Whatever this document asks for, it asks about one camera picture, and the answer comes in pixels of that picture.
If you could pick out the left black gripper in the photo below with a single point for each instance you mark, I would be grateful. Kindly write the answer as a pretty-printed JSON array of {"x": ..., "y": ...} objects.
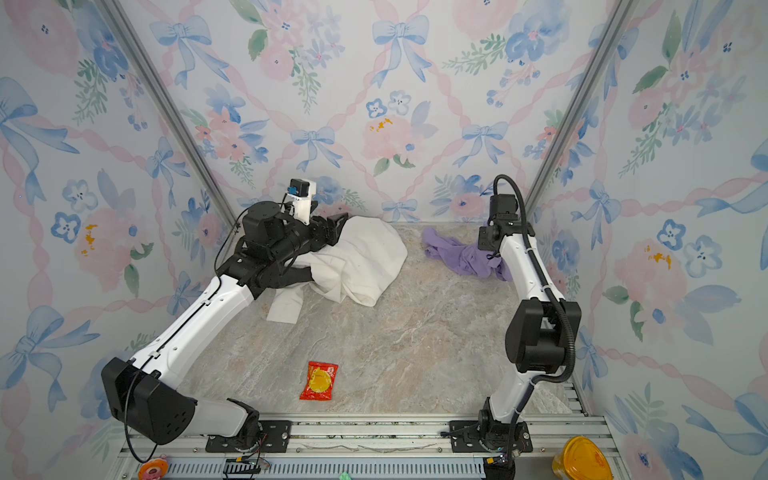
[{"x": 332, "y": 236}]

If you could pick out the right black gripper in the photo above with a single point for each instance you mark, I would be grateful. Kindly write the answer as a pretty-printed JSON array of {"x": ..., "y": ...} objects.
[{"x": 482, "y": 242}]

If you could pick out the purple cloth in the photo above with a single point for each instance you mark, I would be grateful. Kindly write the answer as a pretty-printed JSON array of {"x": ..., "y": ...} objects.
[{"x": 463, "y": 259}]

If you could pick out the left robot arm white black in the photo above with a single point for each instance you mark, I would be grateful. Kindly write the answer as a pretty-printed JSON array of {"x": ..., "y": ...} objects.
[{"x": 142, "y": 392}]

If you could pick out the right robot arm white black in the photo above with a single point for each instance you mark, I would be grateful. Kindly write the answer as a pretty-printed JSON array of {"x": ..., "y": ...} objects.
[{"x": 539, "y": 341}]

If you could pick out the white cloth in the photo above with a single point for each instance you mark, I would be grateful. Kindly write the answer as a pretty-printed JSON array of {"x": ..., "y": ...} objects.
[{"x": 361, "y": 266}]

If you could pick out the black cloth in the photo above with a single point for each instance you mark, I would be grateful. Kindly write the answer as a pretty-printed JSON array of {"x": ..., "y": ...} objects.
[{"x": 286, "y": 277}]

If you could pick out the red yellow snack packet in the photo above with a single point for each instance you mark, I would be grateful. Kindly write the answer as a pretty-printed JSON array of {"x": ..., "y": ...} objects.
[{"x": 319, "y": 382}]

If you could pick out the yellow lidded container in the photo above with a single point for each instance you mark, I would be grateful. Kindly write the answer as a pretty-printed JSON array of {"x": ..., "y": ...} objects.
[{"x": 581, "y": 459}]

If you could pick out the orange pink tape roll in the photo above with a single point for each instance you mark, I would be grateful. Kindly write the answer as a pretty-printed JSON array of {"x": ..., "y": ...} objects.
[{"x": 155, "y": 469}]

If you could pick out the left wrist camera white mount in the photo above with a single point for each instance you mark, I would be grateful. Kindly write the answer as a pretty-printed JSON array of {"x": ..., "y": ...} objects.
[{"x": 299, "y": 197}]

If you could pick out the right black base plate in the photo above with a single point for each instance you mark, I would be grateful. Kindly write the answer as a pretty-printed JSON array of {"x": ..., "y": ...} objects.
[{"x": 467, "y": 437}]

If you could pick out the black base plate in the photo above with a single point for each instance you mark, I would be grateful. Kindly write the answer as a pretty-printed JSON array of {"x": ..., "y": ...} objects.
[
  {"x": 467, "y": 437},
  {"x": 263, "y": 436}
]

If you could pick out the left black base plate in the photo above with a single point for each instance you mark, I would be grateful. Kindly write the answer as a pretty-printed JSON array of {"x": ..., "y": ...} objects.
[{"x": 263, "y": 436}]

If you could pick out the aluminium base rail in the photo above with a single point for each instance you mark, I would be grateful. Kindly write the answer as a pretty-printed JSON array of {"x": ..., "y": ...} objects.
[{"x": 368, "y": 446}]

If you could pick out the right aluminium corner post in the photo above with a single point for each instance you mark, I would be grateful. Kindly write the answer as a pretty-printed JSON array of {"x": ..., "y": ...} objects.
[{"x": 607, "y": 42}]

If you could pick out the aluminium corner post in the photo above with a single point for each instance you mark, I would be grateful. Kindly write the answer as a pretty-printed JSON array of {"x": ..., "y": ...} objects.
[
  {"x": 117, "y": 19},
  {"x": 607, "y": 42}
]

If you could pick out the left aluminium corner post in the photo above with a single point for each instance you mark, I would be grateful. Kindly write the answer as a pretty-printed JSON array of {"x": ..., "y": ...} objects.
[{"x": 117, "y": 19}]

